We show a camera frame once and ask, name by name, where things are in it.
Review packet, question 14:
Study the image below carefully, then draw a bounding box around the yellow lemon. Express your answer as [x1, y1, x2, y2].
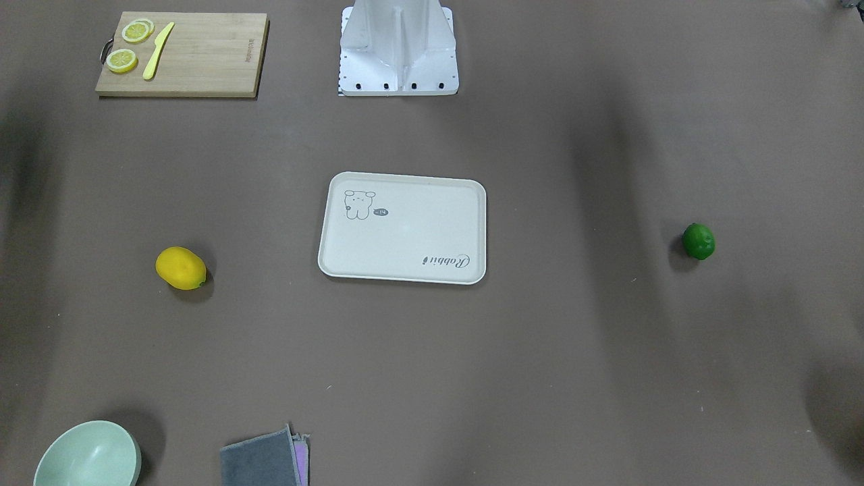
[155, 246, 207, 290]

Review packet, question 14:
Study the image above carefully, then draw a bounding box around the green lime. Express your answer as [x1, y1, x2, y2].
[681, 223, 716, 261]

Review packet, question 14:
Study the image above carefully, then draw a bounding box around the cream rabbit tray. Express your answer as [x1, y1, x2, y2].
[317, 171, 487, 286]

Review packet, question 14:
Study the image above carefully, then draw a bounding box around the purple cloth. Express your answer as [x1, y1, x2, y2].
[291, 435, 311, 486]

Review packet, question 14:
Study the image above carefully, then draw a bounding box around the grey folded cloth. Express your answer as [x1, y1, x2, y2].
[219, 427, 300, 485]

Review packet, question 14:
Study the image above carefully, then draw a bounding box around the yellow plastic knife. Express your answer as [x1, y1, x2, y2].
[142, 22, 176, 81]

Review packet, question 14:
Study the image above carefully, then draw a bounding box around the bamboo cutting board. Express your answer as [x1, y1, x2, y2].
[95, 10, 269, 99]

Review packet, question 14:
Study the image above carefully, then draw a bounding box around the lemon slice lower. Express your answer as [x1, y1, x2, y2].
[104, 49, 138, 74]

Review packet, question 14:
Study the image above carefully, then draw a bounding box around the lemon slice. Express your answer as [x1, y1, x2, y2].
[104, 49, 138, 74]
[121, 18, 155, 44]

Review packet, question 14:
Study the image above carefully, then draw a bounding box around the lemon slice upper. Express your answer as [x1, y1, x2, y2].
[121, 18, 155, 44]

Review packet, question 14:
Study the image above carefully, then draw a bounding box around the mint green bowl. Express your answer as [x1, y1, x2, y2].
[33, 421, 142, 485]

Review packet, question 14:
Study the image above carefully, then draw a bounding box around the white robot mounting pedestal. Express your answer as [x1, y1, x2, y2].
[337, 1, 460, 97]

